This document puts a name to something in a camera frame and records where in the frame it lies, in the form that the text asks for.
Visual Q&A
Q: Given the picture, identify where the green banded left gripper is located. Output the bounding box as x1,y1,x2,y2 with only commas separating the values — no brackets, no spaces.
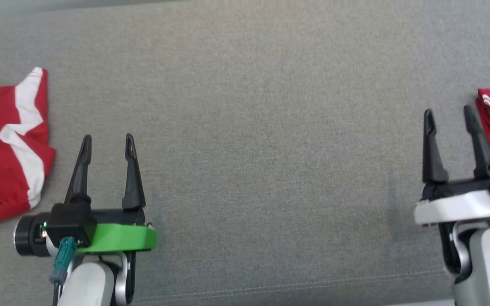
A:
64,133,159,255

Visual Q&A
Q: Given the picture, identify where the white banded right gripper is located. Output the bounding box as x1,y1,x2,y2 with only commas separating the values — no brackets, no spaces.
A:
413,105,490,226

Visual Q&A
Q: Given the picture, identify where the left arm cable teal plug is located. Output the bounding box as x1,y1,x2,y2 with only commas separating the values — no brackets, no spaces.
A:
49,237,78,306

